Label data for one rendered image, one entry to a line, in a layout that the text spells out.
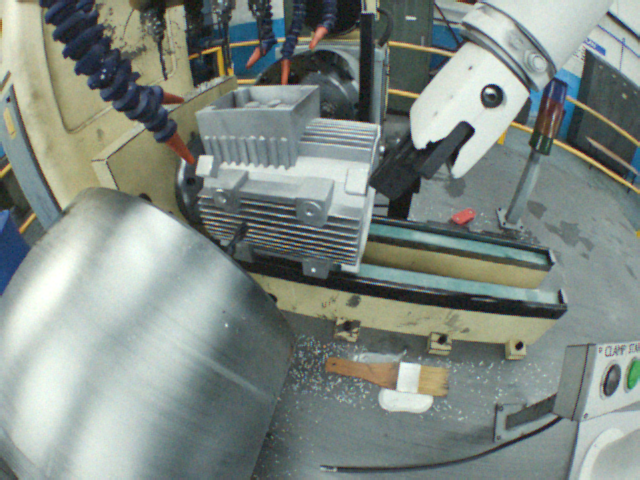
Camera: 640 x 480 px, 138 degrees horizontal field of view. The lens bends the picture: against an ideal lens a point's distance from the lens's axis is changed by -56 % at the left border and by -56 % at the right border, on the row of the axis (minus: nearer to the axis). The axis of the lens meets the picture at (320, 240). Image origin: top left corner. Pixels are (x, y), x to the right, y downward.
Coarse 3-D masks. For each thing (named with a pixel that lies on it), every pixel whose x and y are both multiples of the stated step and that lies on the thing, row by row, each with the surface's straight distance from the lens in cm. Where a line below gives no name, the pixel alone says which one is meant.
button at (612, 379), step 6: (612, 366) 29; (618, 366) 30; (612, 372) 29; (618, 372) 30; (606, 378) 29; (612, 378) 29; (618, 378) 30; (606, 384) 29; (612, 384) 29; (618, 384) 30; (606, 390) 29; (612, 390) 30; (606, 396) 30
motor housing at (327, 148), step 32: (320, 128) 32; (352, 128) 32; (320, 160) 30; (352, 160) 30; (256, 192) 30; (288, 192) 29; (224, 224) 35; (256, 224) 32; (288, 224) 30; (352, 224) 28; (288, 256) 35; (320, 256) 33; (352, 256) 31
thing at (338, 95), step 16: (320, 48) 66; (272, 64) 57; (304, 64) 54; (320, 64) 53; (336, 64) 53; (352, 64) 61; (256, 80) 59; (272, 80) 57; (288, 80) 55; (304, 80) 54; (320, 80) 53; (336, 80) 53; (352, 80) 53; (320, 96) 54; (336, 96) 54; (352, 96) 53; (320, 112) 52; (336, 112) 54; (352, 112) 54
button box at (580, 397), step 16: (576, 352) 29; (592, 352) 27; (608, 352) 29; (624, 352) 32; (576, 368) 29; (592, 368) 27; (608, 368) 29; (624, 368) 32; (560, 384) 30; (576, 384) 29; (592, 384) 28; (624, 384) 33; (560, 400) 30; (576, 400) 28; (592, 400) 28; (608, 400) 31; (624, 400) 34; (560, 416) 30; (576, 416) 28; (592, 416) 29
